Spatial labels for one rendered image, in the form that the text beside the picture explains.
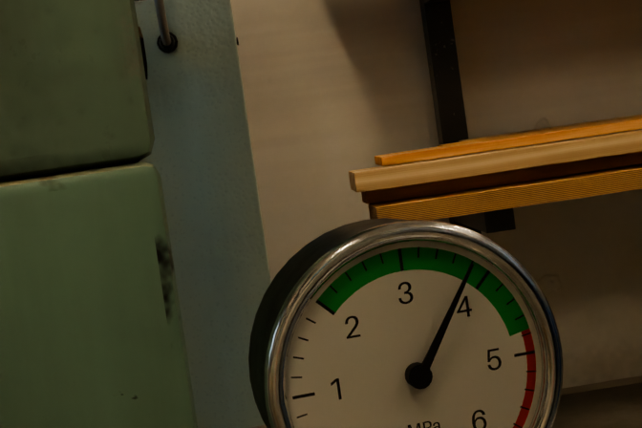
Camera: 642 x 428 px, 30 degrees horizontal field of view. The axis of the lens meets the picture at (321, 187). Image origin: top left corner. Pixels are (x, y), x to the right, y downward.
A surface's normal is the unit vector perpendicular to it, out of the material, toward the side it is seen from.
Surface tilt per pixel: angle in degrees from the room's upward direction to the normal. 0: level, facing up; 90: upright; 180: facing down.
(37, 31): 90
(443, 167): 90
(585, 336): 90
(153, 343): 90
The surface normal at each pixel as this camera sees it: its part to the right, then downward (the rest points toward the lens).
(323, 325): 0.22, 0.02
